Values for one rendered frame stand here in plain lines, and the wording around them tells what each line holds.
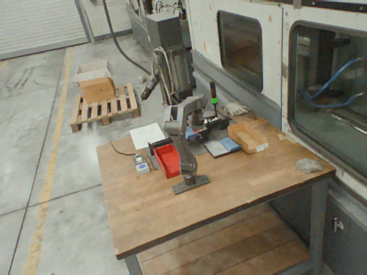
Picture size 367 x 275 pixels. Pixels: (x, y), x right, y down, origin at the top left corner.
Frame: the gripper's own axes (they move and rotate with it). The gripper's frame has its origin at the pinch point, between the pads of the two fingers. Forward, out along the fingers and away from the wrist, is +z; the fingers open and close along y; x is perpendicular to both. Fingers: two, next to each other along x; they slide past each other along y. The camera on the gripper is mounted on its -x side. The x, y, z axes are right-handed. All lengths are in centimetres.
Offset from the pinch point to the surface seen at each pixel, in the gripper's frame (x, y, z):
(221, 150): -12.9, -13.6, 6.6
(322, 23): -52, -1, -63
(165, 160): 18.9, -6.2, 15.6
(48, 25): 129, 799, 489
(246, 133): -35.9, -4.0, 11.4
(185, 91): 0.2, 18.7, -14.1
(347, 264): -63, -87, 34
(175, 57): 4.0, 29.0, -30.7
